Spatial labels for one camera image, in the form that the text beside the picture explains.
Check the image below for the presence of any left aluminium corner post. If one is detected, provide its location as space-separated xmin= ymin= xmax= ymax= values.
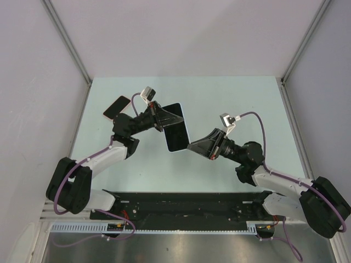
xmin=41 ymin=0 xmax=92 ymax=87

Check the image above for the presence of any aluminium corner post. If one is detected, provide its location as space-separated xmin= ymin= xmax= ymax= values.
xmin=280 ymin=0 xmax=333 ymax=85
xmin=41 ymin=0 xmax=92 ymax=87

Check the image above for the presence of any purple cable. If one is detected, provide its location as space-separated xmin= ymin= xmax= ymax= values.
xmin=52 ymin=93 xmax=142 ymax=247
xmin=235 ymin=111 xmax=346 ymax=261

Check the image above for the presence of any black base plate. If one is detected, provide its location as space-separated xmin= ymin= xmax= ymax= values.
xmin=90 ymin=192 xmax=274 ymax=232

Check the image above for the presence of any white slotted cable duct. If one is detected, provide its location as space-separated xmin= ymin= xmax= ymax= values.
xmin=50 ymin=220 xmax=260 ymax=236

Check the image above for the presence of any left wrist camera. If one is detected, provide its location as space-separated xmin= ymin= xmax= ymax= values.
xmin=140 ymin=86 xmax=156 ymax=106

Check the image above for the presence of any phone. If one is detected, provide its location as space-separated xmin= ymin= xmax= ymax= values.
xmin=164 ymin=102 xmax=190 ymax=152
xmin=103 ymin=95 xmax=131 ymax=120

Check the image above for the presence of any right aluminium side rail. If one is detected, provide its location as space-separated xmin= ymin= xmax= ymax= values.
xmin=276 ymin=78 xmax=315 ymax=179

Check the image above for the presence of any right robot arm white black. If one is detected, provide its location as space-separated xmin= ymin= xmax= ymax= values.
xmin=187 ymin=128 xmax=350 ymax=238

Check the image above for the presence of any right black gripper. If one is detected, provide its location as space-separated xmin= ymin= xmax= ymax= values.
xmin=186 ymin=128 xmax=245 ymax=165

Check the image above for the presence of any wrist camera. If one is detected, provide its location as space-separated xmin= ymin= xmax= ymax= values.
xmin=219 ymin=113 xmax=241 ymax=136
xmin=140 ymin=86 xmax=156 ymax=106

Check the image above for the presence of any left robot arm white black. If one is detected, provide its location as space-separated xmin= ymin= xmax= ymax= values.
xmin=46 ymin=101 xmax=184 ymax=219

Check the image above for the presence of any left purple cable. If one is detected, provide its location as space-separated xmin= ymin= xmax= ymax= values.
xmin=52 ymin=93 xmax=142 ymax=247

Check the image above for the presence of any right aluminium corner post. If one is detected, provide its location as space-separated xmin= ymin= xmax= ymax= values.
xmin=280 ymin=0 xmax=333 ymax=85

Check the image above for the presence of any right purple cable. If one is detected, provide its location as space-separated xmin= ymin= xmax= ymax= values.
xmin=235 ymin=111 xmax=346 ymax=261

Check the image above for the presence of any phone in pink case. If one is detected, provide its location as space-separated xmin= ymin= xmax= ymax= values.
xmin=103 ymin=95 xmax=131 ymax=120

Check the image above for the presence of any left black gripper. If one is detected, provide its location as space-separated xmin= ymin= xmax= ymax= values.
xmin=128 ymin=101 xmax=184 ymax=136

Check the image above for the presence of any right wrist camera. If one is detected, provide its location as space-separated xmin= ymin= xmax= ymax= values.
xmin=219 ymin=113 xmax=241 ymax=136

